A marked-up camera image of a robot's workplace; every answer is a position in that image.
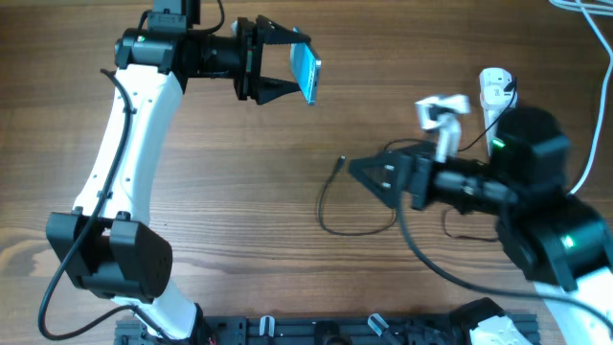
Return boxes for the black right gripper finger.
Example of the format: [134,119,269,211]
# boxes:
[257,77,300,105]
[256,15,311,47]

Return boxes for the blue Galaxy S25 smartphone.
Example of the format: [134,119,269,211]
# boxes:
[290,43,322,105]

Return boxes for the black USB charging cable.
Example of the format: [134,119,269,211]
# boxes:
[316,78,518,238]

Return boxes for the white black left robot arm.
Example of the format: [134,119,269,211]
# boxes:
[46,1,321,344]

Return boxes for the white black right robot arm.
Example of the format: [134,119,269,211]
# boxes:
[347,68,612,344]

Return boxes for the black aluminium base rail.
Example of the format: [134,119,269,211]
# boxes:
[113,313,541,345]

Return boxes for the white power strip cord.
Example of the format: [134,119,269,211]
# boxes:
[567,0,613,196]

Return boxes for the white cables at corner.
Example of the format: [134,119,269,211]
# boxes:
[548,0,613,17]

